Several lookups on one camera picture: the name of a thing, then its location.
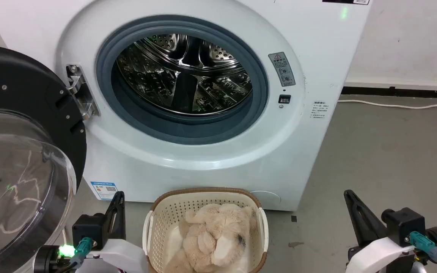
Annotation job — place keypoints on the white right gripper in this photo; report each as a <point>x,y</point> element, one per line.
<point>378,254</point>

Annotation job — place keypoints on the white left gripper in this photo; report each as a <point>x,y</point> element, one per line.
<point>123,256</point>

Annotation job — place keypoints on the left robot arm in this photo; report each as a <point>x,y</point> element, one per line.
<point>47,259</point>

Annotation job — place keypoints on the black washer door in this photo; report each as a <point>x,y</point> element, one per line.
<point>21,151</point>

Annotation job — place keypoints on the white front-load washing machine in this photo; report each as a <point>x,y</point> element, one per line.
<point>317,45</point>

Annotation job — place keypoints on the blue energy label sticker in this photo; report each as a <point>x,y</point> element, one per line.
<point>104,190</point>

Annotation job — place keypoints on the beige perforated laundry basket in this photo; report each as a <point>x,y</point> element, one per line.
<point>165,212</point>

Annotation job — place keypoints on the round filter cover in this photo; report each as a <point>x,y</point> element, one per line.
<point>269,198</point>

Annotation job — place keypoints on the beige plush toy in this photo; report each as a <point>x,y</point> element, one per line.
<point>214,239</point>

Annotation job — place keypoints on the small text label sticker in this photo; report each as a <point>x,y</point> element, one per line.
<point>318,109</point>

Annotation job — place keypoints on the metal door hinge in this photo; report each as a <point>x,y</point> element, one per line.
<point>83,94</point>

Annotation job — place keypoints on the black baseboard strip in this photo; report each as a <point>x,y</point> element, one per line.
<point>400,92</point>

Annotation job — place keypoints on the black door latch slot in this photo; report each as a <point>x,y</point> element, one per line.
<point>284,99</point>

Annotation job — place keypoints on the stainless steel washer drum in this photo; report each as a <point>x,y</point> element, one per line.
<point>184,72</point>

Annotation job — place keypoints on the grey rubber door gasket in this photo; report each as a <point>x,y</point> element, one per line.
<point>258,94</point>

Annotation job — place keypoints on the grey warning sticker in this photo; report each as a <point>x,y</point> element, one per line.
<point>282,69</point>

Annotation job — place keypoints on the black washer control panel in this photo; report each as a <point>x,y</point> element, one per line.
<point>345,1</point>

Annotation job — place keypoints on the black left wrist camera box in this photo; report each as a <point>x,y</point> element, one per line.
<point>88,227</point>

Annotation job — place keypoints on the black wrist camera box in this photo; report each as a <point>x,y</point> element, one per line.
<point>88,227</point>
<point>404,223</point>

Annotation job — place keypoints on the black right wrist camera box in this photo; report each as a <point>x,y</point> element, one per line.
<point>404,223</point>

